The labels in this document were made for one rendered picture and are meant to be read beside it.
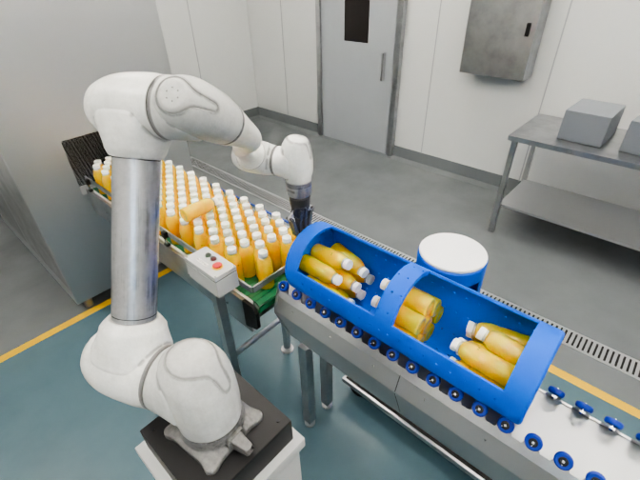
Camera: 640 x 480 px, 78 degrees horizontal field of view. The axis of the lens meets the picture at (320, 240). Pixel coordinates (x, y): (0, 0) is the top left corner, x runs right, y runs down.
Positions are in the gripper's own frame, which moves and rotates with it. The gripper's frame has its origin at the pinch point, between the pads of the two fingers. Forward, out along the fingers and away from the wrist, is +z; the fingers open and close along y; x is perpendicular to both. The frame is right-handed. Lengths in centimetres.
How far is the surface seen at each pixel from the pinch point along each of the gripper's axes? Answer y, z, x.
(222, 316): 28.2, 34.1, -21.9
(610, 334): -169, 116, 111
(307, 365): 7, 64, 6
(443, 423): 12, 31, 71
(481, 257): -51, 12, 52
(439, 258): -40, 12, 39
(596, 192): -324, 93, 61
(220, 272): 28.6, 6.1, -15.1
